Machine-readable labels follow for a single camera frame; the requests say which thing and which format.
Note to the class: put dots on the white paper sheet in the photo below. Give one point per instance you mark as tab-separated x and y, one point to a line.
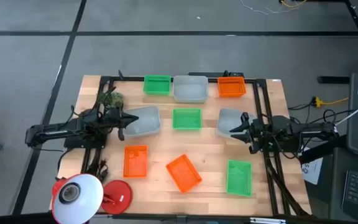
312	169

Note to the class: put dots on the green leafy toy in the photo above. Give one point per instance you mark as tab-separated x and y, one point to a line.
112	99

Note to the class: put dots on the green plastic mesh basket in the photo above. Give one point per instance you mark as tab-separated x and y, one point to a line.
239	179
157	85
187	119

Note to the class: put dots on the orange plastic mesh basket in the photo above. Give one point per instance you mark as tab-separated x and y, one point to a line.
232	87
135	163
183	174

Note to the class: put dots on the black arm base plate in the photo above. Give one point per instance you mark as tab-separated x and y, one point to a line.
287	148
82	143

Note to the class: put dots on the black aluminium frame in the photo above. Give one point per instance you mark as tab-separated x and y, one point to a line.
259	96

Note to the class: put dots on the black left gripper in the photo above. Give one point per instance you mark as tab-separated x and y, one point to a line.
117	119

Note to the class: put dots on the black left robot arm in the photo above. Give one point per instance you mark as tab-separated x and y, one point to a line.
54	130

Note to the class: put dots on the red desk lamp white shade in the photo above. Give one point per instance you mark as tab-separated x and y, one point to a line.
85	199

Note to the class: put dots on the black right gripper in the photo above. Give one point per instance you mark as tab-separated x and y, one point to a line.
258	133

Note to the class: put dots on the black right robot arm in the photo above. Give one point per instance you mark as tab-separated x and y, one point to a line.
309	128

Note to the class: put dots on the grey plastic bin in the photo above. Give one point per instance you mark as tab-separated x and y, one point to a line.
190	89
228	119
148	123

